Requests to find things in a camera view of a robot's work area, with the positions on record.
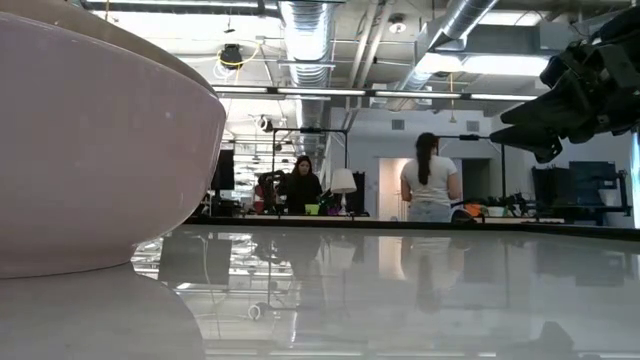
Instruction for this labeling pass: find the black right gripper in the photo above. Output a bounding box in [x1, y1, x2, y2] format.
[489, 39, 640, 164]

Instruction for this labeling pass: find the dark equipment rack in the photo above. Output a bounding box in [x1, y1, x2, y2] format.
[530, 165, 571, 206]

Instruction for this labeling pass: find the dark blue cabinet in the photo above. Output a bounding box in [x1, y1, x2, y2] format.
[568, 160, 619, 206]

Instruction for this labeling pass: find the standing person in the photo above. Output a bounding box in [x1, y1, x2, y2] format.
[399, 131, 463, 223]

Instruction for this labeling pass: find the white table lamp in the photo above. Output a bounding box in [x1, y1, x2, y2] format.
[330, 167, 358, 216]

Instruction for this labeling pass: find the long ceiling light bar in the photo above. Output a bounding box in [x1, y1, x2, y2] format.
[212, 84, 539, 103]

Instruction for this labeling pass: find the seated person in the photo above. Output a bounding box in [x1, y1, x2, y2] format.
[277, 154, 324, 216]

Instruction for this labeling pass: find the black monitor screen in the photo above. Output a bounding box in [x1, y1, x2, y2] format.
[210, 148, 236, 192]

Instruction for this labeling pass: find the large pink ceramic bowl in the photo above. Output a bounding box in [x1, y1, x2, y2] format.
[0, 12, 227, 280]

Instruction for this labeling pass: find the black metal camera frame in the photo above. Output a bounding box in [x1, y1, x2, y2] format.
[271, 127, 350, 217]
[435, 133, 506, 201]

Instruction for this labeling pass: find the yellow hanging cord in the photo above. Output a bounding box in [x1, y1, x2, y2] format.
[448, 72, 458, 124]

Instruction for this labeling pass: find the silver slanted ceiling duct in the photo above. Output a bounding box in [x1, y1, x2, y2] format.
[389, 0, 501, 109]

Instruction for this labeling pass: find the silver ribbed ceiling duct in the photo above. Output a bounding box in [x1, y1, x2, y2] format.
[277, 0, 335, 156]

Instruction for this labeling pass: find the black ceiling camera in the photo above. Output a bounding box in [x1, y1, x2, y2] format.
[219, 43, 244, 70]

